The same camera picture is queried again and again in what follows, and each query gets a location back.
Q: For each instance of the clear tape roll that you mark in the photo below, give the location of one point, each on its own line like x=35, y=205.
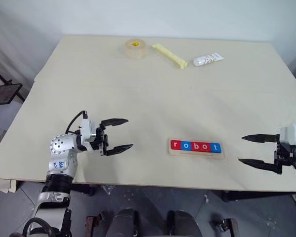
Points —
x=136, y=51

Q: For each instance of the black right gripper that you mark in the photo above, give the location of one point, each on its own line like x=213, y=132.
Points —
x=284, y=153

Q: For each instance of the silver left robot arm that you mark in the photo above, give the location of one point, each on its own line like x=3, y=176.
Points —
x=61, y=145

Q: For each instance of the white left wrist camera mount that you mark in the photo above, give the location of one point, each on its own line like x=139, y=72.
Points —
x=87, y=130

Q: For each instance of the yellow long packet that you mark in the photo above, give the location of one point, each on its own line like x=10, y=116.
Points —
x=170, y=56

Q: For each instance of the blue letter t block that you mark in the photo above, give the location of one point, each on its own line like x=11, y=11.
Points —
x=215, y=147

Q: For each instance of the white Dove tube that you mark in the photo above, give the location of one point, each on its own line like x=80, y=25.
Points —
x=206, y=60

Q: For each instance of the red letter r block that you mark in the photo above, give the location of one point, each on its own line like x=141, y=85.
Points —
x=176, y=145

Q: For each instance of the red letter o block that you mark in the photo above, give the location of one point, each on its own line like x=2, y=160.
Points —
x=205, y=147

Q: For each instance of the red letter b block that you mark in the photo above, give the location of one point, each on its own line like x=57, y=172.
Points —
x=195, y=146

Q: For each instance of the black table frame bar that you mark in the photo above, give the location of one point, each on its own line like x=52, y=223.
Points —
x=256, y=195

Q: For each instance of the dark rounded shape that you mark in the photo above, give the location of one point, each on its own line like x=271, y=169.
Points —
x=123, y=224
x=183, y=224

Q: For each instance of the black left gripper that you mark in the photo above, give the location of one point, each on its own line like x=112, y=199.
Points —
x=102, y=139

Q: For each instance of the wooden letter tray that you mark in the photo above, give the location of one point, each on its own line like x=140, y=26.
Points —
x=199, y=155

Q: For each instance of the blue letter o block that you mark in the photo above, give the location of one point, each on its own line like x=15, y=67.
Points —
x=186, y=146

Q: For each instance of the black metal stand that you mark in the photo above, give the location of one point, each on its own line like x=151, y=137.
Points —
x=5, y=93

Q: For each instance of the brown metal bracket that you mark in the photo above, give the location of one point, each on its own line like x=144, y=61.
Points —
x=228, y=227
x=91, y=224

